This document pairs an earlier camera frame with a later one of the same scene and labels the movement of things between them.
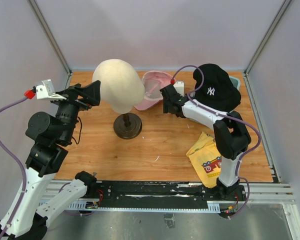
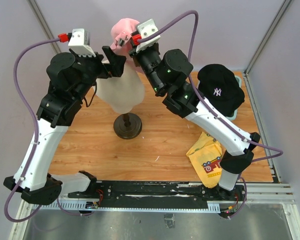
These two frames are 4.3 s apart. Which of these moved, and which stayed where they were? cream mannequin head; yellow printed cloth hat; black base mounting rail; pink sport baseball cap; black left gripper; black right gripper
Moved: pink sport baseball cap; black right gripper; black left gripper
Stayed: black base mounting rail; yellow printed cloth hat; cream mannequin head
